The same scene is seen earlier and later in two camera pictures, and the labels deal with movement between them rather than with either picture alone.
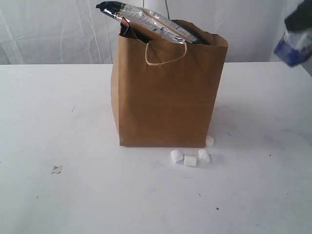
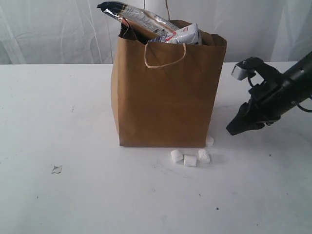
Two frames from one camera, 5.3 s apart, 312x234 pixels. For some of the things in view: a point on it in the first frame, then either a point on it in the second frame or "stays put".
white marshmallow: (204, 156) stays put
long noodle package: (147, 20) stays put
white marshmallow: (190, 160) stays put
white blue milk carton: (294, 47) -> (187, 34)
